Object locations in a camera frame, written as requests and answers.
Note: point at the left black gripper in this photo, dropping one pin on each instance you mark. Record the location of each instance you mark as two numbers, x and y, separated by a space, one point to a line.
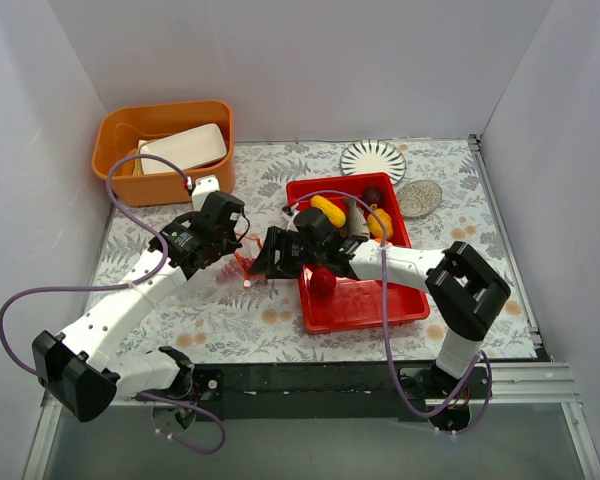
220 245

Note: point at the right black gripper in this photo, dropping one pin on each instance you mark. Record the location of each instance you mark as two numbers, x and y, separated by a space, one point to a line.
284 255

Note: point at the purple grape bunch toy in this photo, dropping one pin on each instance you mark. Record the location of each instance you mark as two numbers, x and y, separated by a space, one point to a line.
237 268

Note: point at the grey fish toy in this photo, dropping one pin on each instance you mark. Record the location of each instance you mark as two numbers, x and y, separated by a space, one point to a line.
356 224

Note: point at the clear zip top bag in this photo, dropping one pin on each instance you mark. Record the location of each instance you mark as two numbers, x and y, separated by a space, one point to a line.
229 282

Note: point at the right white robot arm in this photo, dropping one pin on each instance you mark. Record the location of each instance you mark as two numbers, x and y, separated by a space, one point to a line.
467 291

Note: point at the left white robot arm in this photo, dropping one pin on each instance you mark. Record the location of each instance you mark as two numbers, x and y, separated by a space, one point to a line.
77 366

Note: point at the red apple toy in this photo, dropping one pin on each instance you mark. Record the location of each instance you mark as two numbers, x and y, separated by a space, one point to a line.
322 282

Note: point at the yellow corn cob toy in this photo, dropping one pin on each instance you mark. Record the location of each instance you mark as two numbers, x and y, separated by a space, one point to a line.
334 214

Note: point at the yellow item in tub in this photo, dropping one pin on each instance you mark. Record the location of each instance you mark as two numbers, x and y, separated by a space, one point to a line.
134 167

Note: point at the red plastic tray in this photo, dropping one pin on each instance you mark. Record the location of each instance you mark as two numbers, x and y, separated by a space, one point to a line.
355 305

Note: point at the white rectangular dish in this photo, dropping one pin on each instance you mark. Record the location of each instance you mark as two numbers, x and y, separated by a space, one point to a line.
193 148

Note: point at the orange fruit toy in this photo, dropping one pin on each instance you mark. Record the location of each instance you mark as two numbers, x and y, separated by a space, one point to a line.
380 224

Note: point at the dark purple fruit toy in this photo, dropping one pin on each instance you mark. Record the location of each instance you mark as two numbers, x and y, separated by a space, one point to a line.
373 197

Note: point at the orange plastic tub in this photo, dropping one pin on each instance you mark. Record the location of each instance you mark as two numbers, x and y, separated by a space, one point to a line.
120 132

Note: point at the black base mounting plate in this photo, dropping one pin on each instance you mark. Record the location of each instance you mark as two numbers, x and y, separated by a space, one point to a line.
318 390

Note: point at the striped round plate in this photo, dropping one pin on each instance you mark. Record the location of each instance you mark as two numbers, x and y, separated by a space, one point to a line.
373 156

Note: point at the speckled grey round dish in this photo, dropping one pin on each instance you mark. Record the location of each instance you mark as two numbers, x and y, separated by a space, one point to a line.
419 198

